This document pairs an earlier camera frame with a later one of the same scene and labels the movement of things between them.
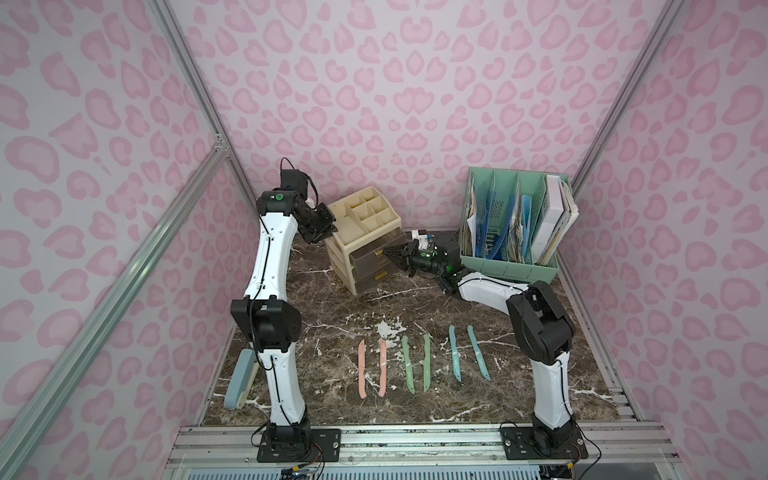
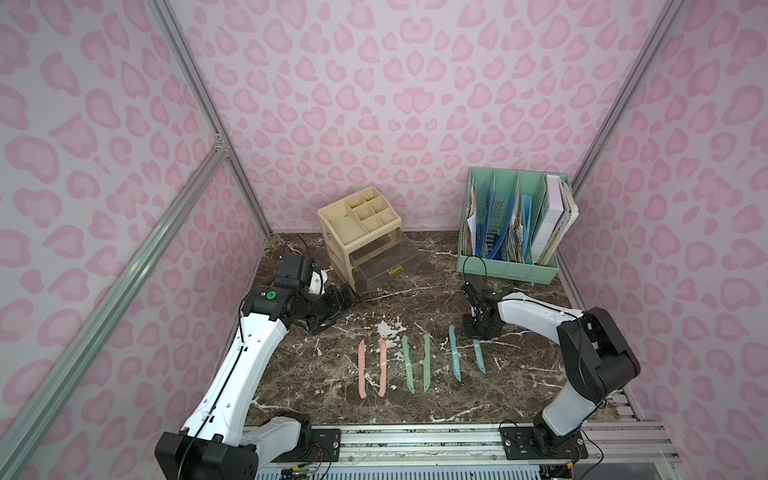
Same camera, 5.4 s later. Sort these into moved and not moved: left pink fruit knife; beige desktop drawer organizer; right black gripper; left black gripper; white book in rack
Moved: left black gripper; right black gripper
Not moved: left pink fruit knife; white book in rack; beige desktop drawer organizer
